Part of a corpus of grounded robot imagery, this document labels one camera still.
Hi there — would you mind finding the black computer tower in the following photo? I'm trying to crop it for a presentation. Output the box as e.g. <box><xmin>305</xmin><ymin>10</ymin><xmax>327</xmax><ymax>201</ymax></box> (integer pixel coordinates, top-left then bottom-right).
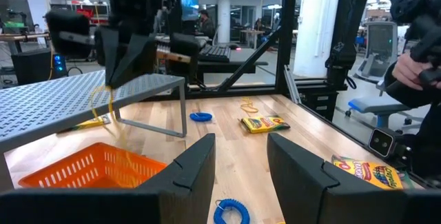
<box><xmin>11</xmin><ymin>48</ymin><xmax>68</xmax><ymax>86</ymax></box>

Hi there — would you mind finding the narrow white column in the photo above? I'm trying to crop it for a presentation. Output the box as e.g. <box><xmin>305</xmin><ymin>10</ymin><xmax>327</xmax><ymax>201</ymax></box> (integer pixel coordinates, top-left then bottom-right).
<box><xmin>216</xmin><ymin>0</ymin><xmax>232</xmax><ymax>44</ymax></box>

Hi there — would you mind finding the blue coil wristband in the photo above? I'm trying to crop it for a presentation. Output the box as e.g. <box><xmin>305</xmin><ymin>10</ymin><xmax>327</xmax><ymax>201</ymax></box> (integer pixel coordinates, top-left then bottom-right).
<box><xmin>212</xmin><ymin>198</ymin><xmax>251</xmax><ymax>224</ymax></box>
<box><xmin>189</xmin><ymin>112</ymin><xmax>214</xmax><ymax>123</ymax></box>

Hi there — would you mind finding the person's hand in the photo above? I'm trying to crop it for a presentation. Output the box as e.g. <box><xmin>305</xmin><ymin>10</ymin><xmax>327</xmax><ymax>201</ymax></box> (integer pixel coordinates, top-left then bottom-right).
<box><xmin>391</xmin><ymin>52</ymin><xmax>441</xmax><ymax>92</ymax></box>

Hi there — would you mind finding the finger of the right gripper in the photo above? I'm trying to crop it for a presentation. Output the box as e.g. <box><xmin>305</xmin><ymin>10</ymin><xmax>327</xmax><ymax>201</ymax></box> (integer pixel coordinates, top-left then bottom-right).
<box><xmin>99</xmin><ymin>26</ymin><xmax>121</xmax><ymax>90</ymax></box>
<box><xmin>111</xmin><ymin>33</ymin><xmax>158</xmax><ymax>90</ymax></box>

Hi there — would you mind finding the black desk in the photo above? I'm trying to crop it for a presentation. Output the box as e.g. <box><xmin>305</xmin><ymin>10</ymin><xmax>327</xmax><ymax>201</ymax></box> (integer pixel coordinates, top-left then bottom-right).
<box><xmin>196</xmin><ymin>46</ymin><xmax>269</xmax><ymax>75</ymax></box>

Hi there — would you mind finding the wide white column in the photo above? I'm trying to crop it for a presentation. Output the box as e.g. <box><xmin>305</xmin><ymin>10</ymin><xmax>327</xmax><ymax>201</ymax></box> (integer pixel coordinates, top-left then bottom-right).
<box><xmin>292</xmin><ymin>0</ymin><xmax>342</xmax><ymax>79</ymax></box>

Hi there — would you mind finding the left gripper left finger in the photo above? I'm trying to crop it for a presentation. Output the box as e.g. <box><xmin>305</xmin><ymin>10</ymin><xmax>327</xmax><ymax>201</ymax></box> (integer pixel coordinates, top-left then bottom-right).
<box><xmin>0</xmin><ymin>133</ymin><xmax>216</xmax><ymax>224</ymax></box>

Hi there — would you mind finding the yellow rubber band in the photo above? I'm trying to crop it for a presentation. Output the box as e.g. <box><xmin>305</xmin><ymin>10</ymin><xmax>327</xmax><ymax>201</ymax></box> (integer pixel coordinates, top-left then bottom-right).
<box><xmin>90</xmin><ymin>83</ymin><xmax>118</xmax><ymax>127</ymax></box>
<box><xmin>240</xmin><ymin>96</ymin><xmax>260</xmax><ymax>114</ymax></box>

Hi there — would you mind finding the grey office chair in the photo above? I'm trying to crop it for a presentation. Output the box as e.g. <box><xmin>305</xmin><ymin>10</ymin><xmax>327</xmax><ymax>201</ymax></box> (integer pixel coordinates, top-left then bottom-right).
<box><xmin>354</xmin><ymin>21</ymin><xmax>400</xmax><ymax>82</ymax></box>

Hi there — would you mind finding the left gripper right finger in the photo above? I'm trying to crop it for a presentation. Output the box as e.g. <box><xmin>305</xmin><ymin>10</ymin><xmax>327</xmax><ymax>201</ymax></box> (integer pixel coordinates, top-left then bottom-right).
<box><xmin>267</xmin><ymin>132</ymin><xmax>441</xmax><ymax>224</ymax></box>

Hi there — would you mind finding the person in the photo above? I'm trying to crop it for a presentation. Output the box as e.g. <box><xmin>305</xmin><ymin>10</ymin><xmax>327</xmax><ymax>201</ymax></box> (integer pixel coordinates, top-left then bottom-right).
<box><xmin>384</xmin><ymin>61</ymin><xmax>441</xmax><ymax>187</ymax></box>
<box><xmin>198</xmin><ymin>9</ymin><xmax>216</xmax><ymax>41</ymax></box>

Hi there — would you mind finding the yellow Crayola crayon box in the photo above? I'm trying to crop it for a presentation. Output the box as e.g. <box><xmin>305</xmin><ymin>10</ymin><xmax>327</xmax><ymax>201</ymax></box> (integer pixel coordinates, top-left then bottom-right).
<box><xmin>58</xmin><ymin>114</ymin><xmax>112</xmax><ymax>134</ymax></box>
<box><xmin>331</xmin><ymin>154</ymin><xmax>413</xmax><ymax>191</ymax></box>
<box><xmin>240</xmin><ymin>114</ymin><xmax>291</xmax><ymax>134</ymax></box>

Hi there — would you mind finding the grey perforated metal shelf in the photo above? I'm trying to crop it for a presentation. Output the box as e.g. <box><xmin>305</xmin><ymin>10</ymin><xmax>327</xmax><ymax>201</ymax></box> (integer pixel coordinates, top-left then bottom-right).
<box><xmin>0</xmin><ymin>69</ymin><xmax>189</xmax><ymax>192</ymax></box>

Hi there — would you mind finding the black table-level camera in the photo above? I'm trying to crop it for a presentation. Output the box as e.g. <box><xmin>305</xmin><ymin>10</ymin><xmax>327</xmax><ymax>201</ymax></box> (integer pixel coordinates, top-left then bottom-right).
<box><xmin>367</xmin><ymin>127</ymin><xmax>413</xmax><ymax>159</ymax></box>

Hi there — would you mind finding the orange plastic basket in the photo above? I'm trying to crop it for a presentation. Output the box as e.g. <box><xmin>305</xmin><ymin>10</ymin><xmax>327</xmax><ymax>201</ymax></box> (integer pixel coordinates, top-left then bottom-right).
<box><xmin>17</xmin><ymin>142</ymin><xmax>168</xmax><ymax>190</ymax></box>

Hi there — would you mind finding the blue padded bench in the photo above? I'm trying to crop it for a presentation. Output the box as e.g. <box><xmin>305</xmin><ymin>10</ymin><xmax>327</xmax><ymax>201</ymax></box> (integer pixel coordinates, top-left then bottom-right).
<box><xmin>345</xmin><ymin>94</ymin><xmax>414</xmax><ymax>128</ymax></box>

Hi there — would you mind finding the backlit keyboard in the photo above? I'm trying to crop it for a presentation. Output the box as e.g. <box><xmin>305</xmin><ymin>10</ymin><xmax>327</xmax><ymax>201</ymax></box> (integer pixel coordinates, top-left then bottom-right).
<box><xmin>198</xmin><ymin>44</ymin><xmax>232</xmax><ymax>63</ymax></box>

